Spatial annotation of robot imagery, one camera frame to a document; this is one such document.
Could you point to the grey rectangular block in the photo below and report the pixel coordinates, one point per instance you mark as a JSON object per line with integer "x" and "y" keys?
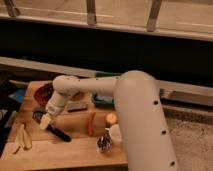
{"x": 76, "y": 106}

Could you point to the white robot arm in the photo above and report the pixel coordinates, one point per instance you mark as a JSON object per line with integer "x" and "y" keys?
{"x": 142, "y": 122}

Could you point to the green plastic tray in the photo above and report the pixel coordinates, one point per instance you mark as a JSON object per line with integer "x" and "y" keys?
{"x": 97, "y": 102}

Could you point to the orange ball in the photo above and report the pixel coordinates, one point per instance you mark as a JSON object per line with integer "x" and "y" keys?
{"x": 110, "y": 119}

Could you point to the blue object at table edge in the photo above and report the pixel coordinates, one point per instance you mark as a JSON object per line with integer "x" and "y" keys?
{"x": 19, "y": 95}

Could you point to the purple bowl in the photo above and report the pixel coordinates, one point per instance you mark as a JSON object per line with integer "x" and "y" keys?
{"x": 78, "y": 96}

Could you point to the orange carrot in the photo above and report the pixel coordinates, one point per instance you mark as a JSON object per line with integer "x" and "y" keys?
{"x": 90, "y": 128}

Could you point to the white mug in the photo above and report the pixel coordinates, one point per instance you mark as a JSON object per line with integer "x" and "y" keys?
{"x": 115, "y": 134}

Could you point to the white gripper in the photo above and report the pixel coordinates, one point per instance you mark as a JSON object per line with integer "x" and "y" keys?
{"x": 54, "y": 107}

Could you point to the blue sponge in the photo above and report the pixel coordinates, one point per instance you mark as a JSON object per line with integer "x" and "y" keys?
{"x": 104, "y": 98}

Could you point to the blue plastic cup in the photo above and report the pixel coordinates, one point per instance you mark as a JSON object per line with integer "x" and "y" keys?
{"x": 38, "y": 113}

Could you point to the orange bowl with pinecone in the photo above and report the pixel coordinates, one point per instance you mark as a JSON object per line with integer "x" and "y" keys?
{"x": 43, "y": 94}

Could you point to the wooden table board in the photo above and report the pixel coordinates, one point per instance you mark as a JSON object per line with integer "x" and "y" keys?
{"x": 49, "y": 152}

